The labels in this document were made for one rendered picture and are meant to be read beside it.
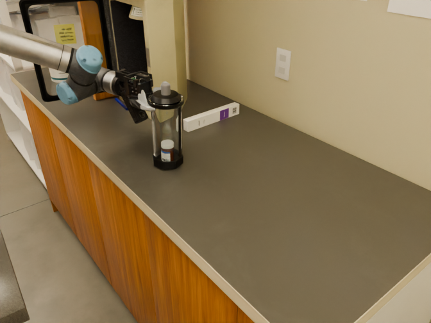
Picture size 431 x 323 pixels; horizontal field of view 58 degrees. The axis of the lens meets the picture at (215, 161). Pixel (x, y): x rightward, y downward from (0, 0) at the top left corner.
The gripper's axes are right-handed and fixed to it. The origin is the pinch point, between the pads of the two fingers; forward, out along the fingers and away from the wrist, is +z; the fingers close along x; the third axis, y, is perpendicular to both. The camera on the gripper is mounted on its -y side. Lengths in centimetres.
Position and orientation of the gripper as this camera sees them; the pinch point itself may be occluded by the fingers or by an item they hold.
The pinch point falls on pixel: (165, 106)
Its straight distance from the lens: 119.9
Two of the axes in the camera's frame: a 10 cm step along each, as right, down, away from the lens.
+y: 0.1, -8.6, -5.2
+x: 6.0, -4.1, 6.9
